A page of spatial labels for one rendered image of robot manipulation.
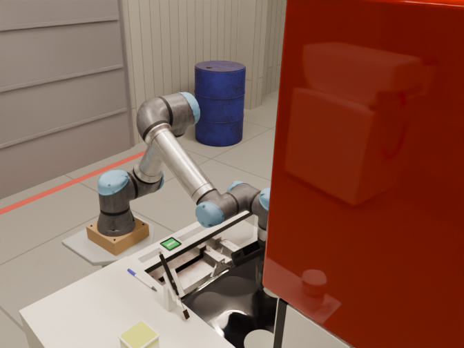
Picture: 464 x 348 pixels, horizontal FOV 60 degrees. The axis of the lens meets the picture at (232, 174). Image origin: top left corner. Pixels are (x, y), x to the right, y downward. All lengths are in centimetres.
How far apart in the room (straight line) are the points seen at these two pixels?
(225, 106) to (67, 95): 160
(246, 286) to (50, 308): 60
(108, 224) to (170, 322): 60
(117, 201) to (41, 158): 247
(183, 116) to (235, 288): 59
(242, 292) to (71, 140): 304
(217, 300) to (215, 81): 327
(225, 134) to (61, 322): 356
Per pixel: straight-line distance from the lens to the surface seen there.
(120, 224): 166
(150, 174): 161
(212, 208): 112
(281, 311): 91
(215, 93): 440
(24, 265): 312
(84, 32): 404
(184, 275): 146
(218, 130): 453
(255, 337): 125
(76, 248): 175
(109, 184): 159
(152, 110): 129
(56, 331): 124
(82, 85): 409
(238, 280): 141
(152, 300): 126
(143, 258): 142
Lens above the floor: 185
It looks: 27 degrees down
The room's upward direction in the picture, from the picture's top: 2 degrees clockwise
